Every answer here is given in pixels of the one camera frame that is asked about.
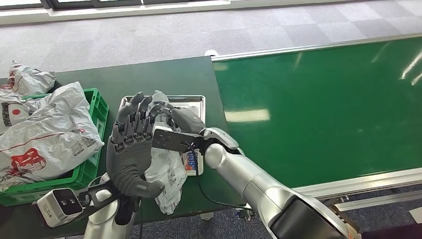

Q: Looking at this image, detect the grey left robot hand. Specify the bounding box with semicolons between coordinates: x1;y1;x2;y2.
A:
105;92;166;199

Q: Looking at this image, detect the grey plastic mailer package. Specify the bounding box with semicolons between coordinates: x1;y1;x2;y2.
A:
144;90;188;216

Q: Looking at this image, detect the crumpled grey mailer package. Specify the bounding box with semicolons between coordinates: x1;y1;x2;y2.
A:
0;60;57;97

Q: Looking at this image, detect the green conveyor belt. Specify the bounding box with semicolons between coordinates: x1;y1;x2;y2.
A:
212;36;422;189

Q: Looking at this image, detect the green plastic crate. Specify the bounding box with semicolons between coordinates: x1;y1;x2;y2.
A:
0;87;110;208

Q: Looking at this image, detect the large mailer with red print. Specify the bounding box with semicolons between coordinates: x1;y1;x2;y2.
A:
0;81;105;193

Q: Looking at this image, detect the steel tray electronic scale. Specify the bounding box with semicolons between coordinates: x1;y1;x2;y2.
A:
117;95;207;177

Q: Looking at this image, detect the grey mailer with red dot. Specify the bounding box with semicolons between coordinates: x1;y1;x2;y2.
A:
0;94;43;136

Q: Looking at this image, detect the white window sill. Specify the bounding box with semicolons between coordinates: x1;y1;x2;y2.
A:
0;0;363;26

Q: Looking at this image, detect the dark maroon panel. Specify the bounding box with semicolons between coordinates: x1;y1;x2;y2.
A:
361;224;422;239

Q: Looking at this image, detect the white flat floor object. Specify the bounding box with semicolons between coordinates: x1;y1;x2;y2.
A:
409;207;422;225

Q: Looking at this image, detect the black left camera bracket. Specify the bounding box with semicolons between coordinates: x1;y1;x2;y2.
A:
77;183;116;212

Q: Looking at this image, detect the black camera bracket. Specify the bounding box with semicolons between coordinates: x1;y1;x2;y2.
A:
151;126;206;155
77;183;116;212

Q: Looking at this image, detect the black right camera bracket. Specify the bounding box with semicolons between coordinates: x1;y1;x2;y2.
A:
151;126;206;155

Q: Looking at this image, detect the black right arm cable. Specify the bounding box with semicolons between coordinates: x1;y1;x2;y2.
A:
188;143;254;212

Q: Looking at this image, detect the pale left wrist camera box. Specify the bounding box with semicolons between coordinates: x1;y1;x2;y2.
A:
35;188;84;229

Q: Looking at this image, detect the metal conveyor foot bracket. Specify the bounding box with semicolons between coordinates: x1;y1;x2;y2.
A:
235;208;254;222

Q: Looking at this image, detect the dark window frame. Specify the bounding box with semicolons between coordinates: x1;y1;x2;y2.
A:
43;0;205;10

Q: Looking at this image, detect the aluminium conveyor side rail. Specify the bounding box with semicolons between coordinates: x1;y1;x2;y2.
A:
211;32;422;63
293;167;422;212

